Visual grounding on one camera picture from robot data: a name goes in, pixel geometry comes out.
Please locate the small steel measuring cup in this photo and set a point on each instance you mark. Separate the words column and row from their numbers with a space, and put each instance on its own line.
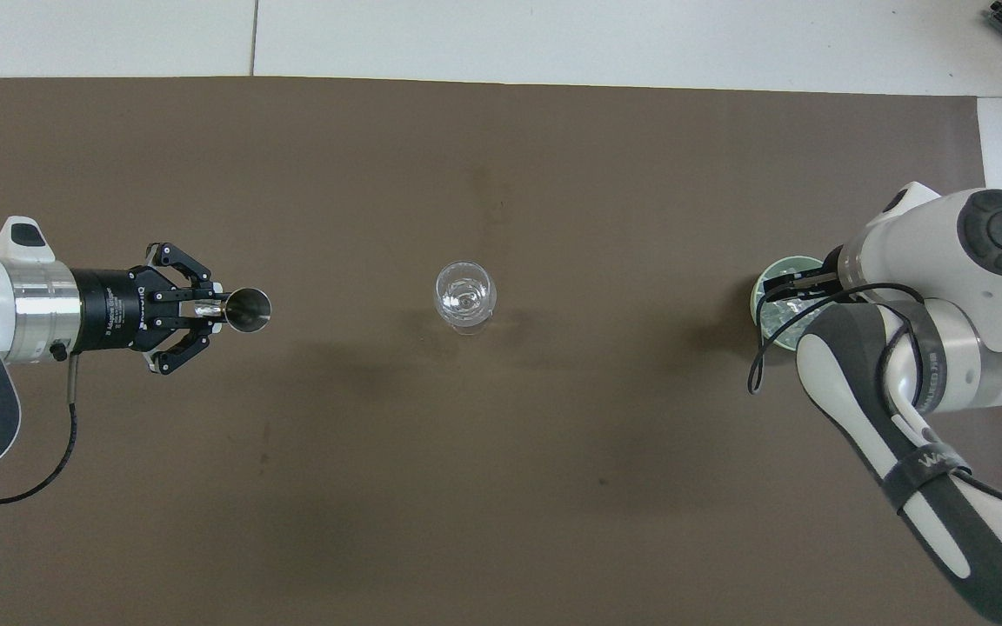
column 249, row 310

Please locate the clear wine glass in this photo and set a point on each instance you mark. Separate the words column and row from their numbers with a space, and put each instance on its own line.
column 464, row 297

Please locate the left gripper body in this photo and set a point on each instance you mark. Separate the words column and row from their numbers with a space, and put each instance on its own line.
column 110, row 309

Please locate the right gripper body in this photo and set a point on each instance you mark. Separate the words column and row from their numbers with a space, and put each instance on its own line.
column 832, row 263

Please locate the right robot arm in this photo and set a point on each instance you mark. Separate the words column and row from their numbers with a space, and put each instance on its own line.
column 962, row 348

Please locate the pale green ice bowl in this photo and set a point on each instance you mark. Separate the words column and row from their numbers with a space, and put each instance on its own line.
column 781, row 336

